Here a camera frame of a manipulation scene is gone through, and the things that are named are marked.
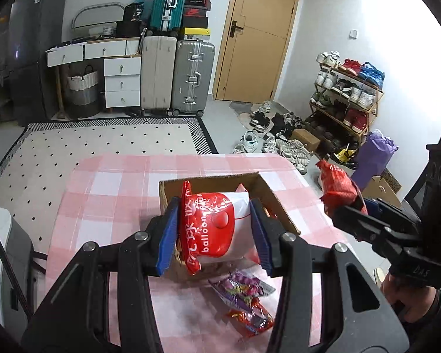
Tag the purple bag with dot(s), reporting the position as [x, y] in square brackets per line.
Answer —
[375, 158]

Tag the pink checked tablecloth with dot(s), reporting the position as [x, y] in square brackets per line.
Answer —
[106, 198]

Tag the small white basket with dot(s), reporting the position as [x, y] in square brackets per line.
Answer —
[106, 30]

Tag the black paper bag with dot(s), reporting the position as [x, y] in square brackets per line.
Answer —
[134, 11]

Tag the red shoe box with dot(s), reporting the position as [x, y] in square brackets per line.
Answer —
[195, 12]

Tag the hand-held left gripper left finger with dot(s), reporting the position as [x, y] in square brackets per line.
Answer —
[167, 235]

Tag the arched grey frame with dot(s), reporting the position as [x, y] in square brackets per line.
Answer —
[95, 7]

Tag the red snack packet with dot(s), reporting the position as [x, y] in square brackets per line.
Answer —
[336, 185]

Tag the dark grey refrigerator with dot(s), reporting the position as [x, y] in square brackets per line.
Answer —
[36, 55]

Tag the small plain cardboard box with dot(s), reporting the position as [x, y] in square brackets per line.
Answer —
[305, 139]

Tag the purple snack packet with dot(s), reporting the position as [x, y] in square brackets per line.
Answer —
[239, 286]

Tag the white desk with drawers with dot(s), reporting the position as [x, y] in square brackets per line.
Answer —
[95, 49]

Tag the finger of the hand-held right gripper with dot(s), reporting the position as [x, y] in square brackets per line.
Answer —
[389, 213]
[364, 228]

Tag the beige suitcase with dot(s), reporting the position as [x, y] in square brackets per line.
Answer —
[158, 73]

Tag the black white patterned rug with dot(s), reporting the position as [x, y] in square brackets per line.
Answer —
[95, 143]

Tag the brown cardboard box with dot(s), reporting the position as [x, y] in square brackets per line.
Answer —
[279, 213]

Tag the silver suitcase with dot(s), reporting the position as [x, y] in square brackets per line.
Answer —
[193, 77]

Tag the black shoe box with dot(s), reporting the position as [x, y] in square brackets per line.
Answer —
[197, 2]
[194, 22]

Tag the wooden shoe rack with shoes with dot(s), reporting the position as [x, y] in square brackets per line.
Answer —
[356, 117]

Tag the wooden door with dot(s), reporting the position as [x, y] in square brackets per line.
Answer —
[257, 36]

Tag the teal suitcase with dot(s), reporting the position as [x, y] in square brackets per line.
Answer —
[169, 0]

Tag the patterned cardboard box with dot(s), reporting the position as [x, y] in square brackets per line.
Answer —
[386, 187]

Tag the red packet with blue label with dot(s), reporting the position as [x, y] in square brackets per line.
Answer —
[251, 320]

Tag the grey white container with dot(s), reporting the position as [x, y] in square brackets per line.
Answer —
[3, 264]

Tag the white drawer cabinet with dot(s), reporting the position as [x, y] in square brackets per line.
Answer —
[122, 81]

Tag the light door mat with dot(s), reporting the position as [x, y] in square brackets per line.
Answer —
[242, 116]

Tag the white red snack bag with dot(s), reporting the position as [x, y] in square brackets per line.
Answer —
[213, 228]

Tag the white wall switch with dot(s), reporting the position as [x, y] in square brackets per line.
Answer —
[353, 34]

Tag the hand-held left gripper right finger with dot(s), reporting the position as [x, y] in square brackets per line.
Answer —
[259, 235]

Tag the woven laundry basket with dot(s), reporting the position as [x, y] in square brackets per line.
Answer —
[82, 92]

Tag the pile of loose shoes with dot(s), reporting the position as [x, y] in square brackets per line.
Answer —
[279, 143]

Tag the person's right hand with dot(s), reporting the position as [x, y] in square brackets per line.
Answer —
[404, 298]

